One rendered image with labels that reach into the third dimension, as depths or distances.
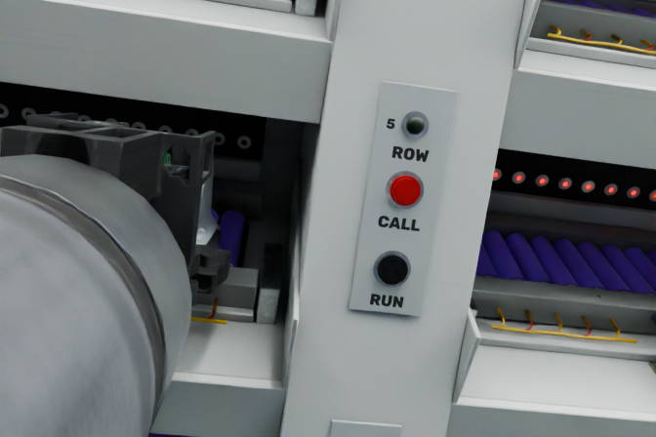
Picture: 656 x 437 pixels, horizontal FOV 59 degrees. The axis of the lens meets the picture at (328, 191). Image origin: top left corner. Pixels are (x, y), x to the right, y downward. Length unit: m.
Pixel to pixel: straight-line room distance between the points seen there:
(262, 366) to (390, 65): 0.18
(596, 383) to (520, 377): 0.05
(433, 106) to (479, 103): 0.02
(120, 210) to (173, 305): 0.03
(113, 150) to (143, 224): 0.04
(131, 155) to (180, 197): 0.05
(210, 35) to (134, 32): 0.04
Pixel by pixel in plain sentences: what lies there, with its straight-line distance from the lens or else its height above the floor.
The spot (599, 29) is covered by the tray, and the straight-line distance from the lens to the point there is 0.42.
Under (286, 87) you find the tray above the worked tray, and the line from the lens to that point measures 0.30.
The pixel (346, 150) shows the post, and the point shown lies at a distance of 0.30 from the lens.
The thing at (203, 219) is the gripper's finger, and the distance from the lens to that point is 0.35.
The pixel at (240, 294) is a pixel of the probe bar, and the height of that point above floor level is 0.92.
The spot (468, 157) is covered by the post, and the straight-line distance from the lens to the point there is 0.31.
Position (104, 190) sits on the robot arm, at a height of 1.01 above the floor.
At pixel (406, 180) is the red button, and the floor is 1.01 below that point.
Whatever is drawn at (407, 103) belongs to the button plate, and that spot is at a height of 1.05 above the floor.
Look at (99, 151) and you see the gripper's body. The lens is 0.19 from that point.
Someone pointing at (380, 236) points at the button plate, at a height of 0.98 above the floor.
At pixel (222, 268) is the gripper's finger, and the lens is 0.30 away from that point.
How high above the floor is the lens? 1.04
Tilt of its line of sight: 9 degrees down
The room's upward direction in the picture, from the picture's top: 8 degrees clockwise
